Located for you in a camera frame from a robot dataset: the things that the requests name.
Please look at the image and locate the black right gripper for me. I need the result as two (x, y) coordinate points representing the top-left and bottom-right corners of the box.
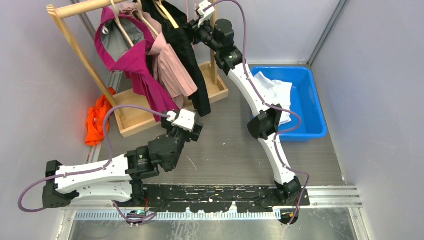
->
(178, 15), (220, 54)

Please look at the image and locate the white skirt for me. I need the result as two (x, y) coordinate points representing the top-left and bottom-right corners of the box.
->
(252, 71), (293, 111)

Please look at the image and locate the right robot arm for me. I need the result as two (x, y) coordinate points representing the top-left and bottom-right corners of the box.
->
(184, 19), (303, 206)

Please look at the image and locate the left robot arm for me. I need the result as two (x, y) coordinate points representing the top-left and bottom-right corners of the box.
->
(42, 108), (204, 209)

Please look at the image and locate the wooden hanger under black garment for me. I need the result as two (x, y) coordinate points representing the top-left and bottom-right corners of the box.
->
(153, 0), (179, 29)

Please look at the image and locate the wooden hanger under pink garment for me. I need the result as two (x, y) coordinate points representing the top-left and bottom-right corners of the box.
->
(136, 0), (162, 37)

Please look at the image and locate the black garment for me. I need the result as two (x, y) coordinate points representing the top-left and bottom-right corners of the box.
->
(141, 0), (211, 117)

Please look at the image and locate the pink pleated garment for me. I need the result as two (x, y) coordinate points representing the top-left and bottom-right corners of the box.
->
(118, 3), (198, 108)

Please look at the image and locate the wooden clothes rack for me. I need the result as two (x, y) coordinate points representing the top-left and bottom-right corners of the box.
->
(45, 0), (230, 139)

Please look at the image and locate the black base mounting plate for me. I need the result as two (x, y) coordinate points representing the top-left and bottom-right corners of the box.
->
(117, 183), (310, 214)

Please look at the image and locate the magenta dress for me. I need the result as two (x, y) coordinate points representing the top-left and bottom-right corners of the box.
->
(94, 7), (180, 114)

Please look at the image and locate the orange cloth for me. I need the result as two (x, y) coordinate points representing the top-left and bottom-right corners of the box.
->
(85, 94), (113, 147)

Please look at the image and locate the blue plastic bin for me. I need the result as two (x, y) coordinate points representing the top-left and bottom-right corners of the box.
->
(251, 66), (328, 142)

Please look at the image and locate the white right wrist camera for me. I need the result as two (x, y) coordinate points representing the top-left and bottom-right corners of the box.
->
(196, 0), (215, 28)

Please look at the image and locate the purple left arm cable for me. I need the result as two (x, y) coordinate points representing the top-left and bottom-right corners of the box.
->
(17, 104), (171, 213)

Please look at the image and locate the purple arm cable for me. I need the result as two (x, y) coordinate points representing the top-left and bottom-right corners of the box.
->
(206, 0), (311, 226)
(17, 104), (171, 213)

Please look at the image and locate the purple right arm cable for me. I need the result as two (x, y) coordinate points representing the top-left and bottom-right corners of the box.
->
(206, 0), (311, 226)

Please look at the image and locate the aluminium rail frame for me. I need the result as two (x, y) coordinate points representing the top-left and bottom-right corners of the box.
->
(64, 186), (363, 221)

